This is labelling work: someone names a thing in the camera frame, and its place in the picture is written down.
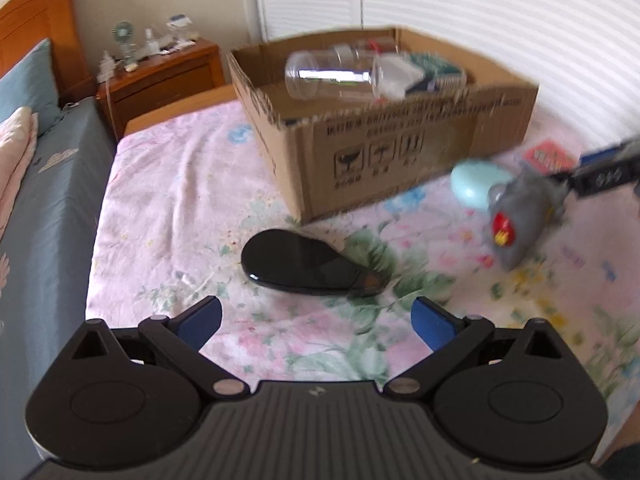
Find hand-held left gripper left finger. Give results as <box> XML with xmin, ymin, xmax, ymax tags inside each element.
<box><xmin>47</xmin><ymin>296</ymin><xmax>249</xmax><ymax>402</ymax></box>

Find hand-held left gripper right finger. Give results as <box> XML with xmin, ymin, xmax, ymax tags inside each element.
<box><xmin>384</xmin><ymin>296</ymin><xmax>586</xmax><ymax>402</ymax></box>

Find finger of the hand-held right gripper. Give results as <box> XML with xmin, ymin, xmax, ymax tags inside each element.
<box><xmin>577</xmin><ymin>136</ymin><xmax>640</xmax><ymax>167</ymax></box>
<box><xmin>547</xmin><ymin>155</ymin><xmax>640</xmax><ymax>200</ymax></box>

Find grey elephant toy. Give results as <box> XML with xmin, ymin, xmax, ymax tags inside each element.
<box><xmin>482</xmin><ymin>167</ymin><xmax>571</xmax><ymax>274</ymax></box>

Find brown cardboard box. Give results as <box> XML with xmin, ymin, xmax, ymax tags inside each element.
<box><xmin>227</xmin><ymin>26</ymin><xmax>540</xmax><ymax>224</ymax></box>

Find clear plastic jar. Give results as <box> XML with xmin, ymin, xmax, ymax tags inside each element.
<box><xmin>285</xmin><ymin>45</ymin><xmax>401</xmax><ymax>102</ymax></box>

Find red card box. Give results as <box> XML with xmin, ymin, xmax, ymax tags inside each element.
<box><xmin>520</xmin><ymin>141</ymin><xmax>577</xmax><ymax>174</ymax></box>

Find light blue plastic toy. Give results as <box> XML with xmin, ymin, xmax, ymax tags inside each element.
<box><xmin>450</xmin><ymin>159</ymin><xmax>513</xmax><ymax>211</ymax></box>

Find pink floral bedsheet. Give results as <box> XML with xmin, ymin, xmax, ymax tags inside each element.
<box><xmin>87</xmin><ymin>95</ymin><xmax>640</xmax><ymax>413</ymax></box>

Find blue bedsheet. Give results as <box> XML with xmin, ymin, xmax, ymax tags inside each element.
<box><xmin>0</xmin><ymin>95</ymin><xmax>119</xmax><ymax>480</ymax></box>

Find wide white louvered door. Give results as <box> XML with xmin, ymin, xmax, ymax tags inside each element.
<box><xmin>360</xmin><ymin>0</ymin><xmax>640</xmax><ymax>147</ymax></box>

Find wooden nightstand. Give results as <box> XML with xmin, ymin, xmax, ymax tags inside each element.
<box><xmin>95</xmin><ymin>37</ymin><xmax>227</xmax><ymax>137</ymax></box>

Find pink quilt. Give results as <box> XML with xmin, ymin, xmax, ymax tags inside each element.
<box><xmin>0</xmin><ymin>106</ymin><xmax>40</xmax><ymax>241</ymax></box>

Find white power strip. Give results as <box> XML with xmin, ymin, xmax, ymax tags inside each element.
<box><xmin>97</xmin><ymin>50</ymin><xmax>119</xmax><ymax>82</ymax></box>

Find blue pillow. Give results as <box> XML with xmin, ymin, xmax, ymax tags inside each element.
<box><xmin>0</xmin><ymin>37</ymin><xmax>64</xmax><ymax>137</ymax></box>

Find white phone stand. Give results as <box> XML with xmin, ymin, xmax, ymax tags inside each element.
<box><xmin>165</xmin><ymin>14</ymin><xmax>197</xmax><ymax>44</ymax></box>

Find small green desk fan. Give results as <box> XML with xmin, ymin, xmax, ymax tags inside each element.
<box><xmin>112</xmin><ymin>21</ymin><xmax>137</xmax><ymax>61</ymax></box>

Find wooden headboard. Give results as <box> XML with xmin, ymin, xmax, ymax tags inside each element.
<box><xmin>0</xmin><ymin>0</ymin><xmax>96</xmax><ymax>107</ymax></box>

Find wooden bed frame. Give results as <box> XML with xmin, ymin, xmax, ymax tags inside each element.
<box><xmin>122</xmin><ymin>84</ymin><xmax>242</xmax><ymax>137</ymax></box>

